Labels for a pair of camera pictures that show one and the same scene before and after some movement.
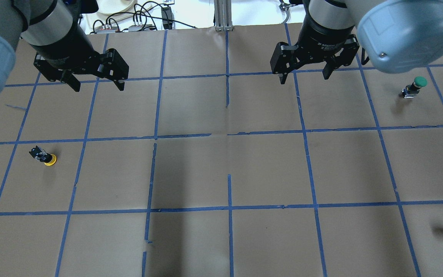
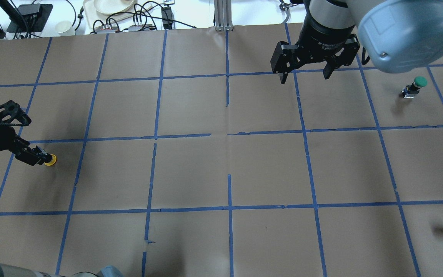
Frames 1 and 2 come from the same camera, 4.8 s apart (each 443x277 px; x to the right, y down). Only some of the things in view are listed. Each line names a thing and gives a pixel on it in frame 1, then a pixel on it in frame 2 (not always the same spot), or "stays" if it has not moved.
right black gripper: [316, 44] stays
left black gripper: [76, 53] → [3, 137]
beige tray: [93, 19] stays
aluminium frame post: [223, 18] stays
